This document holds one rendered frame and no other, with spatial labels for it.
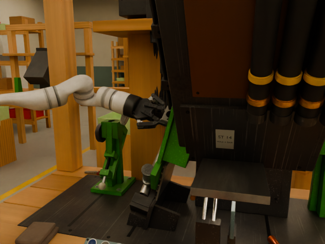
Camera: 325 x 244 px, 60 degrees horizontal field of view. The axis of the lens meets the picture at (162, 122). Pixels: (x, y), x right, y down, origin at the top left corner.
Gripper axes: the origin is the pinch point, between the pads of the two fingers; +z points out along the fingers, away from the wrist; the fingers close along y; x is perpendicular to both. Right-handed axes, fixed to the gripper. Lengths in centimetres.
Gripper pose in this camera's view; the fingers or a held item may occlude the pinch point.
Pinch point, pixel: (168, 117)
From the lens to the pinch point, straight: 90.3
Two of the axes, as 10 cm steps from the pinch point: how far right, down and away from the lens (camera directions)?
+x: 0.2, 4.9, 8.7
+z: 9.3, 3.1, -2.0
